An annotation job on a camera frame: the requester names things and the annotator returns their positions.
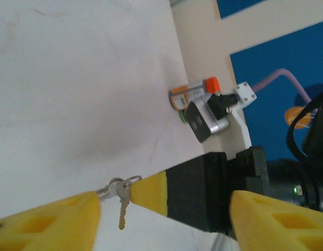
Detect purple cable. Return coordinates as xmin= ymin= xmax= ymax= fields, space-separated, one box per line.
xmin=251 ymin=68 xmax=313 ymax=104

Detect black cable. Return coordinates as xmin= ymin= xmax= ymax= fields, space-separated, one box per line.
xmin=286 ymin=91 xmax=323 ymax=164

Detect orange round object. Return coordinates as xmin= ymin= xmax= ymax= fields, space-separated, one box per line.
xmin=284 ymin=105 xmax=314 ymax=130

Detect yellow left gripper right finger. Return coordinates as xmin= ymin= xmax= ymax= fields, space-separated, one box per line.
xmin=228 ymin=189 xmax=323 ymax=251

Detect black cable plug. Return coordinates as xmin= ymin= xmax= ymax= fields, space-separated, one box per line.
xmin=207 ymin=91 xmax=240 ymax=116

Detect white junction box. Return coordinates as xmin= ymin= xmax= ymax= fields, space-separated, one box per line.
xmin=234 ymin=81 xmax=258 ymax=108

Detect silver black wrist camera box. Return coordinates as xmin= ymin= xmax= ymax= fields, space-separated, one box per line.
xmin=183 ymin=94 xmax=231 ymax=143

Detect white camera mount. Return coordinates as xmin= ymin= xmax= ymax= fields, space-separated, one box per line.
xmin=220 ymin=103 xmax=253 ymax=159

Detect beige frame crossbar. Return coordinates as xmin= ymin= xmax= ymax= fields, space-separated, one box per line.
xmin=218 ymin=0 xmax=323 ymax=56

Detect orange capped white tube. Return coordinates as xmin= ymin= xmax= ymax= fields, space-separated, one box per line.
xmin=168 ymin=76 xmax=221 ymax=109

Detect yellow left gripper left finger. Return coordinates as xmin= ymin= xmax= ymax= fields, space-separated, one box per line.
xmin=0 ymin=190 xmax=102 ymax=251

